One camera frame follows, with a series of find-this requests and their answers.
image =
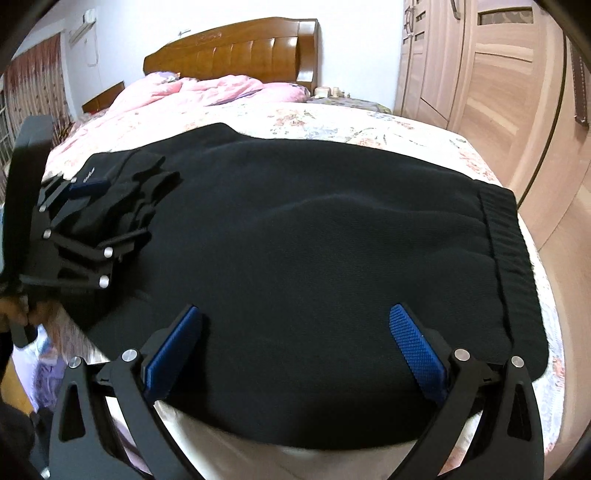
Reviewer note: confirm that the white jar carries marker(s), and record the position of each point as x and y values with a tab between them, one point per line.
322	91

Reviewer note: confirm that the person's left hand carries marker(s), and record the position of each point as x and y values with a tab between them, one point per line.
14	314

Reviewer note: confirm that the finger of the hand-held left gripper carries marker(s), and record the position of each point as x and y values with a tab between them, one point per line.
87	186
83	258

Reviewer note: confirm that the floral bed sheet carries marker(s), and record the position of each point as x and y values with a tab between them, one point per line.
369	124

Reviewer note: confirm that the white air conditioner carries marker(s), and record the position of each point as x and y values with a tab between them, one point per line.
82	28

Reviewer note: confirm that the black pants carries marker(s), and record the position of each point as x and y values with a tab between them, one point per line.
300	254

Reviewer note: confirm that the pink quilt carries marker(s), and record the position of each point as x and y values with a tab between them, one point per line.
184	92

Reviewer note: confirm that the light wooden wardrobe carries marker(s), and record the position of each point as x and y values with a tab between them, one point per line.
498	92

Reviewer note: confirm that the nightstand with floral cloth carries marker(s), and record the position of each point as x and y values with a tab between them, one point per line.
355	102

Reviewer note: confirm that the purple cloth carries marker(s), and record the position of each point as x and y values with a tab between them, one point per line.
46	374

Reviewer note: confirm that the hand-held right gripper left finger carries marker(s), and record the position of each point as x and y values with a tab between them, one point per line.
173	350

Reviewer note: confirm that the red patterned curtain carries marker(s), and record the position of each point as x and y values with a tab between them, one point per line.
41	83

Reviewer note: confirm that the purple floral pillow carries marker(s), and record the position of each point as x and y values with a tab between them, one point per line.
161	77

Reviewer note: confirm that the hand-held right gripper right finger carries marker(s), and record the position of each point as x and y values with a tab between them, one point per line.
418	350

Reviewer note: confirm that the wooden headboard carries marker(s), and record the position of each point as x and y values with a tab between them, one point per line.
240	50

